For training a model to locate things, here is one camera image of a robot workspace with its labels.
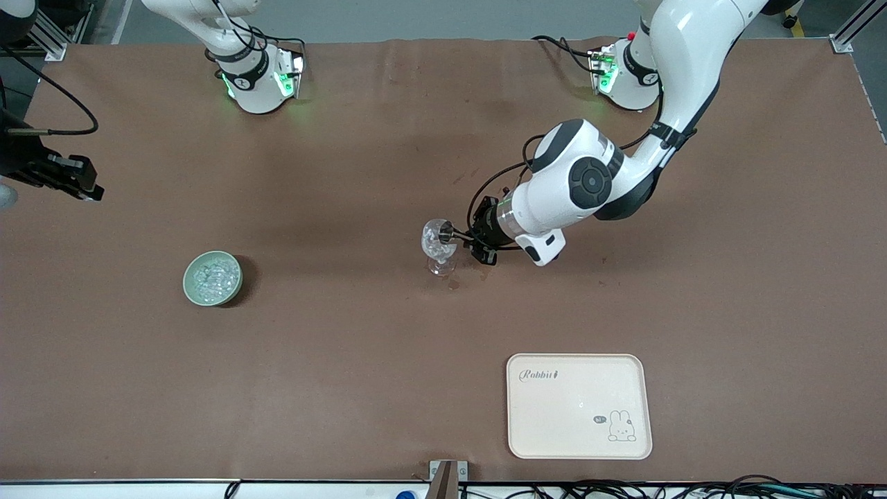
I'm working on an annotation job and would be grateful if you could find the clear stemmed wine glass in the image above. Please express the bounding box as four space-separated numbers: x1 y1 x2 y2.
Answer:
421 219 458 277

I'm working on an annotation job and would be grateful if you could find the clear ice cubes pile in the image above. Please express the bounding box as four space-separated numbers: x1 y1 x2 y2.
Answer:
193 258 236 300

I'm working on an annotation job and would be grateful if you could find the pale green ceramic bowl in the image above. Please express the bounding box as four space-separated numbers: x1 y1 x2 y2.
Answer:
182 250 243 306

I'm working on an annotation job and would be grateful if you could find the brown table cover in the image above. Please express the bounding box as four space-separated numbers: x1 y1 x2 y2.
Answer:
0 38 887 484

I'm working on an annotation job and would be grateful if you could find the cream rabbit print tray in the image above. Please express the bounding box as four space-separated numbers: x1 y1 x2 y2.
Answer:
506 353 653 460

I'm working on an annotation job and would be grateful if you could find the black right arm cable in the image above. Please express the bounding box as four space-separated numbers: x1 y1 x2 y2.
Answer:
0 45 98 136

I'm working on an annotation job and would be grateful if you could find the silver aluminium frame profile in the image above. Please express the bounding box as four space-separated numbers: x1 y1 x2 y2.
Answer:
0 0 94 62
829 0 887 55

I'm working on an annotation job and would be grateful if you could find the black left base cable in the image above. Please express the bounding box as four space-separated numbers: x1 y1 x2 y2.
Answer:
532 35 600 76

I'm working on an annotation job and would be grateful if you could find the black base cable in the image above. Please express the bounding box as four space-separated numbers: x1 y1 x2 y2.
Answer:
263 35 307 56
532 35 600 76

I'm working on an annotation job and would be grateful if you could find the grey metal clamp bracket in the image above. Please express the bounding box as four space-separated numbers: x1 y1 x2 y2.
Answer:
428 459 469 484

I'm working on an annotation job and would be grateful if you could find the brown vertical post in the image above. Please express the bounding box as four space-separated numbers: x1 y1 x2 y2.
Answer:
431 463 459 499

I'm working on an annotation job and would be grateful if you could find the black right base cable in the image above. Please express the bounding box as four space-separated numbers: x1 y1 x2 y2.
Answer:
263 35 307 56

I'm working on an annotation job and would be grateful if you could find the black cable bundle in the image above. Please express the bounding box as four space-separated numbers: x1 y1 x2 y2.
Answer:
461 475 887 499

